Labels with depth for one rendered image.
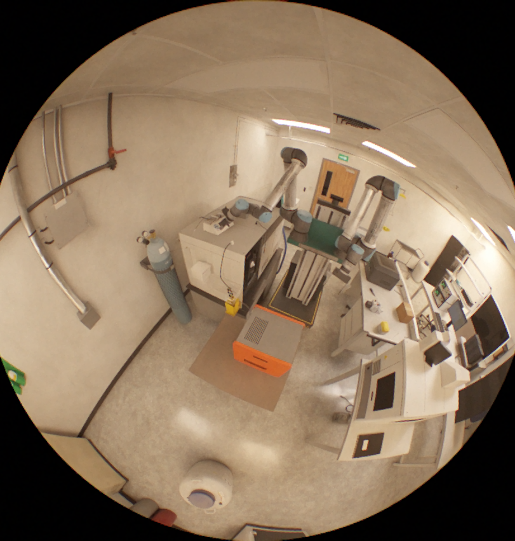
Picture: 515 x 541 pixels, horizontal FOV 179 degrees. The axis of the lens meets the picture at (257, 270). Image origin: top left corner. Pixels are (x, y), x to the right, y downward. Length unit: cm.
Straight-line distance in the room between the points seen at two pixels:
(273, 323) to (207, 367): 71
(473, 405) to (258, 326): 310
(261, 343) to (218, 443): 153
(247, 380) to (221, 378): 21
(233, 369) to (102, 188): 188
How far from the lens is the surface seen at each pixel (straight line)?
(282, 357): 114
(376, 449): 181
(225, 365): 152
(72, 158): 156
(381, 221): 138
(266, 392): 150
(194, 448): 235
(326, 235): 170
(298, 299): 247
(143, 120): 181
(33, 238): 147
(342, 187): 492
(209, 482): 181
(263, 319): 123
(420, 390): 135
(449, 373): 161
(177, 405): 231
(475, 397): 311
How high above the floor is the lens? 219
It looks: 43 degrees down
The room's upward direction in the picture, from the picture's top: 8 degrees clockwise
